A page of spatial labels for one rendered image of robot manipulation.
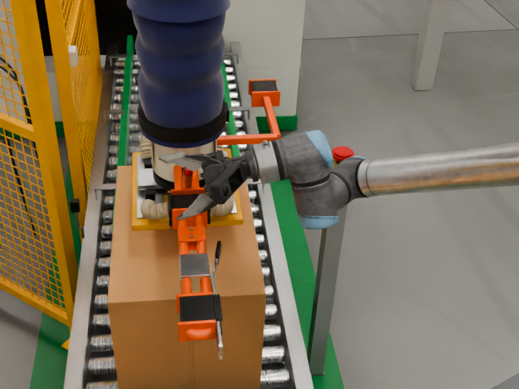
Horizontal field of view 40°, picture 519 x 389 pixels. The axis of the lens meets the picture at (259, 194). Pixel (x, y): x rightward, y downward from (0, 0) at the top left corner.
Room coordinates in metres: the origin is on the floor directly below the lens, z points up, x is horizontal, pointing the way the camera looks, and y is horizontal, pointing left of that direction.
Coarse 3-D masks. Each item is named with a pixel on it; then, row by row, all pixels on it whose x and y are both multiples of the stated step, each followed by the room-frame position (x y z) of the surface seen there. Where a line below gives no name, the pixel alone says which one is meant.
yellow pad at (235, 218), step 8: (224, 152) 1.73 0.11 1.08; (240, 208) 1.47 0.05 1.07; (216, 216) 1.43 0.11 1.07; (224, 216) 1.43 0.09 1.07; (232, 216) 1.44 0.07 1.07; (240, 216) 1.44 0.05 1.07; (216, 224) 1.41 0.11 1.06; (224, 224) 1.42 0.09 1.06; (232, 224) 1.42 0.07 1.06; (240, 224) 1.42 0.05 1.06
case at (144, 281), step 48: (240, 192) 1.71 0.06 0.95; (144, 240) 1.47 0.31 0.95; (240, 240) 1.49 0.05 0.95; (144, 288) 1.28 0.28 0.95; (240, 288) 1.30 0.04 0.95; (144, 336) 1.24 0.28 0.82; (240, 336) 1.27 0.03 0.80; (144, 384) 1.24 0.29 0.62; (192, 384) 1.26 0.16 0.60; (240, 384) 1.27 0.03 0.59
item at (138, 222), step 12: (132, 156) 1.69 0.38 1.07; (132, 168) 1.63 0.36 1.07; (144, 168) 1.62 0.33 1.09; (132, 180) 1.58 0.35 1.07; (132, 192) 1.52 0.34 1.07; (144, 192) 1.48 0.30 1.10; (156, 192) 1.52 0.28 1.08; (168, 192) 1.53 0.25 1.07; (132, 204) 1.47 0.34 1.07; (132, 216) 1.42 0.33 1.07; (132, 228) 1.38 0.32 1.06; (144, 228) 1.38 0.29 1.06; (156, 228) 1.39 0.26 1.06; (168, 228) 1.39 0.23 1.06
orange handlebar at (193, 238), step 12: (264, 96) 1.86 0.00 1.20; (264, 108) 1.82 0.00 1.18; (276, 132) 1.67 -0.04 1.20; (228, 144) 1.62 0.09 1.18; (180, 168) 1.47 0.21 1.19; (180, 180) 1.42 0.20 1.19; (192, 180) 1.42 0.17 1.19; (180, 228) 1.23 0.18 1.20; (192, 228) 1.23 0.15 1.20; (204, 228) 1.23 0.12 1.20; (180, 240) 1.19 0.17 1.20; (192, 240) 1.19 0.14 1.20; (204, 240) 1.19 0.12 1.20; (180, 252) 1.16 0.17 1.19; (204, 252) 1.16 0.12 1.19; (204, 288) 1.05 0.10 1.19; (192, 336) 0.92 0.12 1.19; (204, 336) 0.92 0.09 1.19
